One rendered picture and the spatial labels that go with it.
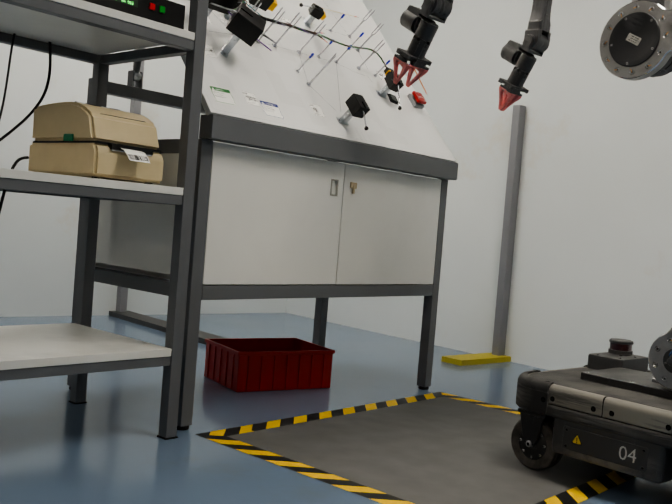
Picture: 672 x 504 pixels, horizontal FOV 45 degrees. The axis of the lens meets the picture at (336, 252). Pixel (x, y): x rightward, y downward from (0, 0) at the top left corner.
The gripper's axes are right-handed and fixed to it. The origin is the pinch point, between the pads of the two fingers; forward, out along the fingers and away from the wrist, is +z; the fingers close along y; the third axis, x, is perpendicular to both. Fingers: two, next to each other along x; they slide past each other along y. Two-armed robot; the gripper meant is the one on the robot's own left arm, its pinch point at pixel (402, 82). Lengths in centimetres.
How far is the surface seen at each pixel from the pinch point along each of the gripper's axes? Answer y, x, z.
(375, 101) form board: -21.9, -29.7, 17.0
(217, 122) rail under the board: 59, 2, 22
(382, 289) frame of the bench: -22, 13, 69
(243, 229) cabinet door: 44, 10, 50
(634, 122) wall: -150, -10, -6
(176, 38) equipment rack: 74, -6, 5
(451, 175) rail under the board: -53, -8, 31
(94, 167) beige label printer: 93, 10, 36
